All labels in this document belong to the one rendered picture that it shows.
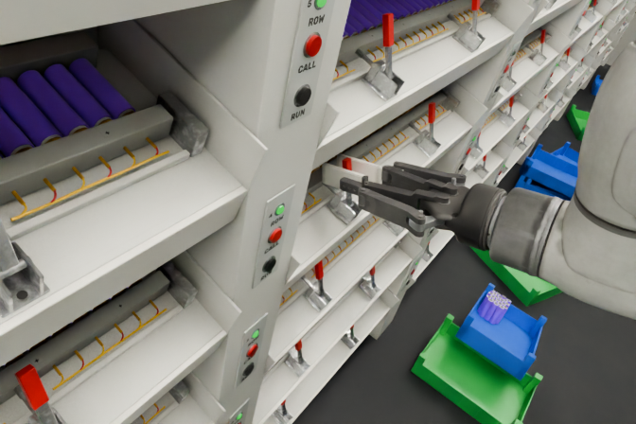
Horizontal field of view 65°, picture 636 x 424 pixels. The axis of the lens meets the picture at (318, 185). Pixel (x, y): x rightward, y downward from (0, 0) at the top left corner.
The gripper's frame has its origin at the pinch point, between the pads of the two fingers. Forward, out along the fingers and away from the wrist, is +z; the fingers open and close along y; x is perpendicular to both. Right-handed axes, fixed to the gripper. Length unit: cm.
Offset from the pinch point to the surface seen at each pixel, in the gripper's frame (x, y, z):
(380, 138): -1.8, 16.3, 4.7
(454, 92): -1.4, 44.3, 3.6
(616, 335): -96, 107, -40
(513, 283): -84, 98, -6
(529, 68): -7, 89, 1
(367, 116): 11.7, -6.1, -5.9
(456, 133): -7.4, 37.9, -0.2
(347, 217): -6.3, -1.0, -0.3
